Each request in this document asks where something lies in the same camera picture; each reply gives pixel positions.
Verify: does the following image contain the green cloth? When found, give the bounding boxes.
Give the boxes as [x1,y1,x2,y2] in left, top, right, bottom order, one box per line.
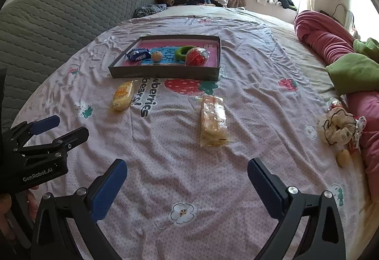
[326,38,379,95]

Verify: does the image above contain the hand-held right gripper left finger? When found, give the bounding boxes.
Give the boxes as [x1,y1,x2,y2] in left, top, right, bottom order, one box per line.
[30,159,128,260]

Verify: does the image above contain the cream scrunchie with black trim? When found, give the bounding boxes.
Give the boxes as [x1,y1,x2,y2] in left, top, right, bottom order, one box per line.
[317,107,360,146]

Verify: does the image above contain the long biscuit packet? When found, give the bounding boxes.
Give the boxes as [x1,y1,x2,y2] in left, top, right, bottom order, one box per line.
[200,94,231,148]

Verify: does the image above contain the green fuzzy hair scrunchie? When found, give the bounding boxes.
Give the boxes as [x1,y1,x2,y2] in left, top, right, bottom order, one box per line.
[175,45,194,62]

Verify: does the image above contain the clear wrapped candy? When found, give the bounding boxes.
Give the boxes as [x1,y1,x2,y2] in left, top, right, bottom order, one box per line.
[326,97,345,110]

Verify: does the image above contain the red strawberry toy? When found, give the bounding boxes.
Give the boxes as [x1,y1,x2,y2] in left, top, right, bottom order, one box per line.
[185,47,208,67]

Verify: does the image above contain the blue snack packet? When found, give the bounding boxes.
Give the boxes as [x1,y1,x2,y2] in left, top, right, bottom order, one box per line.
[126,48,150,63]

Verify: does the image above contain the black cable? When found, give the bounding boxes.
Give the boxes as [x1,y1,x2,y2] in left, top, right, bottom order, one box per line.
[332,4,356,30]

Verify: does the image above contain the dark floral cloth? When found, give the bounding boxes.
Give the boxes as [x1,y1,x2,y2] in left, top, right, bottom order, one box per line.
[133,4,168,18]

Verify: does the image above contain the yellow snack packet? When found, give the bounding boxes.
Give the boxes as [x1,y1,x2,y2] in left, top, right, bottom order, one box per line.
[111,81,134,112]

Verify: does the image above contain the brown cardboard box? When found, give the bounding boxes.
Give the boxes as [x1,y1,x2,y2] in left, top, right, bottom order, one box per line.
[108,35,222,82]

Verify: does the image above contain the red and white small cloth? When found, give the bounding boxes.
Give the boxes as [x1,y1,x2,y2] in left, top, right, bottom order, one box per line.
[351,116,368,148]

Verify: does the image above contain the person's left hand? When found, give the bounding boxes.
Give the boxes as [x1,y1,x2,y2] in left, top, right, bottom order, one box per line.
[0,185,40,240]

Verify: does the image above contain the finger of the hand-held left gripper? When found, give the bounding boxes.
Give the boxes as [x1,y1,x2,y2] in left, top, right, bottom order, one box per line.
[18,127,89,160]
[6,115,60,145]

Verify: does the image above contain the pink blanket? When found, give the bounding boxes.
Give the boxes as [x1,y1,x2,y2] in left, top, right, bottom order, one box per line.
[294,11,379,207]

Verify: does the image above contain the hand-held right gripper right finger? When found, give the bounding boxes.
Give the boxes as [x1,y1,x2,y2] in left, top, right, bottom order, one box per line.
[247,158,347,260]

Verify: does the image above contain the grey quilted headboard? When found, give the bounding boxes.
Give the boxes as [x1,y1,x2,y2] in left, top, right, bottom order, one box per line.
[0,0,157,124]

